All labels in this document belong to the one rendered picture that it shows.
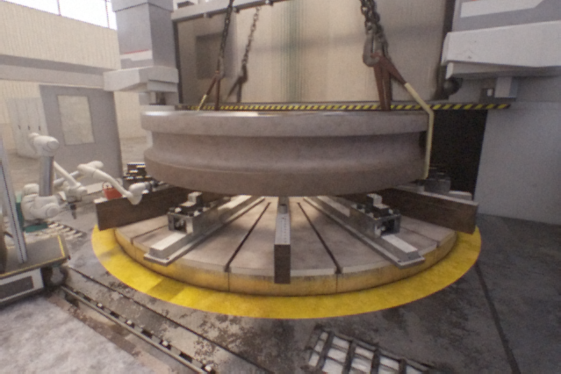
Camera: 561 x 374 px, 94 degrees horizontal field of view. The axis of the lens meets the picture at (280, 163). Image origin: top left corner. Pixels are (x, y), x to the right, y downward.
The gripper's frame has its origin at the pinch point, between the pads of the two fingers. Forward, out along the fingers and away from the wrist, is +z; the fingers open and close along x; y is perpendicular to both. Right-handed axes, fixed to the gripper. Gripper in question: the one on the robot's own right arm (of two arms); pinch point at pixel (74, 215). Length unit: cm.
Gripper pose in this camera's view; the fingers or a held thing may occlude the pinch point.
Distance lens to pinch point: 362.8
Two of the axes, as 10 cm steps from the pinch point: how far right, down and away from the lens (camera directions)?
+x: 6.9, 1.5, -7.1
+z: 0.0, 9.8, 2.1
